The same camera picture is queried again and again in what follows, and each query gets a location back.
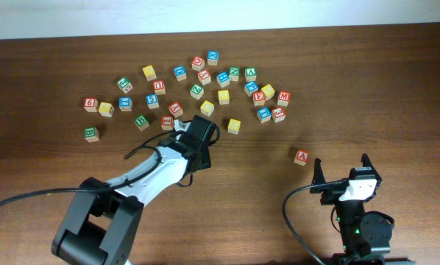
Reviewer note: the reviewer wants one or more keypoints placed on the yellow block top left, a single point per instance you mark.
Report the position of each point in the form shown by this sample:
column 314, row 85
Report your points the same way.
column 149, row 72

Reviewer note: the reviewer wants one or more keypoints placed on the blue P block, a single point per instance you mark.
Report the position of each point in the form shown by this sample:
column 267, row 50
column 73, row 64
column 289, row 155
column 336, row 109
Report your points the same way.
column 250, row 87

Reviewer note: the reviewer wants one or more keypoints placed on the red 3 block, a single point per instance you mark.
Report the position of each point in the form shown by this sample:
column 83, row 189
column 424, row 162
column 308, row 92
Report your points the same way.
column 278, row 114

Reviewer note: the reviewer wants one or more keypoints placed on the green N block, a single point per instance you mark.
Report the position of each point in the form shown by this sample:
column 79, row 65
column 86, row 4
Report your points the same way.
column 234, row 73

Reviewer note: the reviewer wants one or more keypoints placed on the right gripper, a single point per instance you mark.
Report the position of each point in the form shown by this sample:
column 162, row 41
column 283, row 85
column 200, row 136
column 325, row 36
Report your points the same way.
column 330, row 193

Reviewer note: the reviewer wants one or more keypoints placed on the green V block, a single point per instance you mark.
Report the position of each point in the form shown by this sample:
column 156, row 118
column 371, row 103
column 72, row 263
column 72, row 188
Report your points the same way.
column 250, row 74

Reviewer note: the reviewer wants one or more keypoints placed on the green B block far left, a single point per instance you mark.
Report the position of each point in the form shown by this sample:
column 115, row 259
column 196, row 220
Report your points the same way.
column 91, row 134

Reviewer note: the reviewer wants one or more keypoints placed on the green b block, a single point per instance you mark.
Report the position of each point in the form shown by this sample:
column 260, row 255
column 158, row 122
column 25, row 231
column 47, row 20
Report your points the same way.
column 141, row 122
column 91, row 134

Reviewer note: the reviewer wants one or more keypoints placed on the red E block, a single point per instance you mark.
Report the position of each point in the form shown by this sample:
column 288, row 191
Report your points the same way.
column 258, row 98

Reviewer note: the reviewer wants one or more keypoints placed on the red 6 block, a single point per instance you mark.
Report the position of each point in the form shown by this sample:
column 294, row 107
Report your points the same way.
column 91, row 104

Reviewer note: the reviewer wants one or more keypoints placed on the blue D block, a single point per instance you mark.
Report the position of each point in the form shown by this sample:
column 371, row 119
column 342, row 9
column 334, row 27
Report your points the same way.
column 180, row 73

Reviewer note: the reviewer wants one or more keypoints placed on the blue block right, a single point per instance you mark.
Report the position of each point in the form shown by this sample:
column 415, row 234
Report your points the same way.
column 264, row 115

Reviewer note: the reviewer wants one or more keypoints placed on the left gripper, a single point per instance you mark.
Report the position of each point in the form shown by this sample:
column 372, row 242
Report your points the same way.
column 204, row 129

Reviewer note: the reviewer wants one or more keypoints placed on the yellow block right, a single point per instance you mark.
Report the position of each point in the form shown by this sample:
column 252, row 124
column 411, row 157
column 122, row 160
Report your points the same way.
column 268, row 91

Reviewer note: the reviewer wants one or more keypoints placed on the red I block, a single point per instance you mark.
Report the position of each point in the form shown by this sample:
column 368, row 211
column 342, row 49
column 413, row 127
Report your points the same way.
column 167, row 123

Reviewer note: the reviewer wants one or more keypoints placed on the red Y block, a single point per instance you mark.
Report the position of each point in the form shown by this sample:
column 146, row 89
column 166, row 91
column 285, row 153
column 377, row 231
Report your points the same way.
column 204, row 77

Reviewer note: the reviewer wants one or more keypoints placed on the blue 5 block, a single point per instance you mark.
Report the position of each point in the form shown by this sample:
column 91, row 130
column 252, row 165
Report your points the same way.
column 152, row 101

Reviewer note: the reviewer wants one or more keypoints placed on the green Z block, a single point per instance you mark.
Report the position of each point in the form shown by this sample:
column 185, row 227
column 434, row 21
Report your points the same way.
column 197, row 91

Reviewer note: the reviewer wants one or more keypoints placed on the red M block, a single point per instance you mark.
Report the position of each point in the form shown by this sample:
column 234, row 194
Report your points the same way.
column 283, row 98

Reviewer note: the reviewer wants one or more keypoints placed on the red C block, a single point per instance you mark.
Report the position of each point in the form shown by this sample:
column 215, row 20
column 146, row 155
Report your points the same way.
column 198, row 63

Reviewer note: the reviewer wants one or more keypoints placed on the blue H block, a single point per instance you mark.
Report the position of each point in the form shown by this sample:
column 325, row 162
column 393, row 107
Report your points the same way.
column 223, row 79

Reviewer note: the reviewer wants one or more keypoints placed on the red K block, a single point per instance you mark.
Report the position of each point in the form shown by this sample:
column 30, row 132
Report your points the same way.
column 175, row 109

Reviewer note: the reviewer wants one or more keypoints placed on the green J block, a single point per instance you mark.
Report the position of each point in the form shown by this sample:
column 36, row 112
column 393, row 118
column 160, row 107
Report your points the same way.
column 124, row 85

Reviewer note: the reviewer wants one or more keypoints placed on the blue block left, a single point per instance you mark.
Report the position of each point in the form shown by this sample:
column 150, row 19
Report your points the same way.
column 125, row 103

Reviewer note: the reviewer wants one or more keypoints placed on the yellow S block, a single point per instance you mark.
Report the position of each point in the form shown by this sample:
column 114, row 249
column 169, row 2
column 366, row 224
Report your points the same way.
column 233, row 126
column 224, row 97

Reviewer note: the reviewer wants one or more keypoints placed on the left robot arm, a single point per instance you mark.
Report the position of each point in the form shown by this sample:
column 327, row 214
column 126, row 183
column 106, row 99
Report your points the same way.
column 102, row 220

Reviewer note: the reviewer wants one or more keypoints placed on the blue X block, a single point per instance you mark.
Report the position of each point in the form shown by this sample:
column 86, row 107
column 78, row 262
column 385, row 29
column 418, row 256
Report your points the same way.
column 212, row 58

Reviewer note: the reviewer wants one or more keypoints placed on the red A block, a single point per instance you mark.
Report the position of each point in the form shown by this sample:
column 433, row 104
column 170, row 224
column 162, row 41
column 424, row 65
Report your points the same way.
column 301, row 157

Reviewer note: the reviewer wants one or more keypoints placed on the red U block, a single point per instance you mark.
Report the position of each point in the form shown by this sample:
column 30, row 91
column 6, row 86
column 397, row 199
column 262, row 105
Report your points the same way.
column 159, row 87

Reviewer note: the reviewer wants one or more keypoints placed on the yellow block centre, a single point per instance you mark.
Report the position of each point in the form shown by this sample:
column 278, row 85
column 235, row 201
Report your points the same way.
column 207, row 108

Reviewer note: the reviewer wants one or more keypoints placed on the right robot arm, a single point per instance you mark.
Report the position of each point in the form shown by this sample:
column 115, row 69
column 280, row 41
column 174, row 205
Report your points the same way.
column 365, row 235

